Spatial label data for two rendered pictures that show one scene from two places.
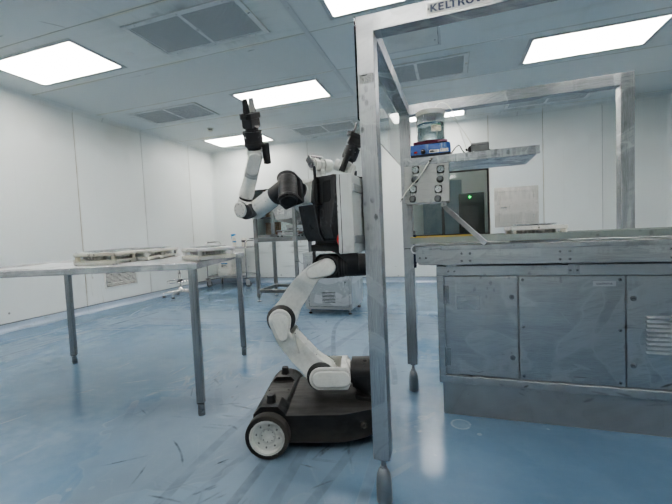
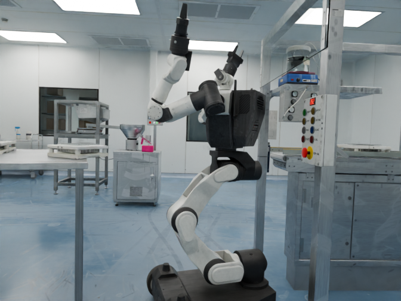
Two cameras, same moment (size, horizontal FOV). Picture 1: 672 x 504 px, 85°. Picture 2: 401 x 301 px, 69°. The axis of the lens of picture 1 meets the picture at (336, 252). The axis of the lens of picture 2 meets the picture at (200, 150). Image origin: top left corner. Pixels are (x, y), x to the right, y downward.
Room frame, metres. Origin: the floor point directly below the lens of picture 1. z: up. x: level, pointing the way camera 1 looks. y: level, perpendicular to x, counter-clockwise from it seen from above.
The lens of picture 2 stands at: (0.38, 0.78, 1.03)
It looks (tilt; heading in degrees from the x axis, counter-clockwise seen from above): 3 degrees down; 338
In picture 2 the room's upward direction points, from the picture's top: 2 degrees clockwise
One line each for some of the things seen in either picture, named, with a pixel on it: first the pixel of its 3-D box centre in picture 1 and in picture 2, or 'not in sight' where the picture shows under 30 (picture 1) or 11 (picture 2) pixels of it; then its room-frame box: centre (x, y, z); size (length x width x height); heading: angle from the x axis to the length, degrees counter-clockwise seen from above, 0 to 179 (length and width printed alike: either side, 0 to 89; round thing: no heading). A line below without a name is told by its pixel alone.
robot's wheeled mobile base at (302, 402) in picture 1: (325, 389); (214, 282); (1.85, 0.08, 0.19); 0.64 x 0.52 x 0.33; 87
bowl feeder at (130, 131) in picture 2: not in sight; (136, 137); (4.75, 0.07, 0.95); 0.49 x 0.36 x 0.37; 72
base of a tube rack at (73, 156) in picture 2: (208, 256); (78, 154); (2.32, 0.81, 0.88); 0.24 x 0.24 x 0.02; 44
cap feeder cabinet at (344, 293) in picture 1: (334, 280); (138, 176); (4.69, 0.04, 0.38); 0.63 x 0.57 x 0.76; 72
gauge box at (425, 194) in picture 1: (427, 183); (298, 106); (1.89, -0.48, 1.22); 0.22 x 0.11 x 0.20; 72
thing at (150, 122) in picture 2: not in sight; (154, 129); (4.76, -0.20, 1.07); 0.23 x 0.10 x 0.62; 72
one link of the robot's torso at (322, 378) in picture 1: (331, 372); (220, 266); (1.84, 0.05, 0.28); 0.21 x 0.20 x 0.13; 87
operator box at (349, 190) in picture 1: (353, 214); (318, 131); (1.27, -0.06, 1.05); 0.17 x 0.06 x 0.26; 162
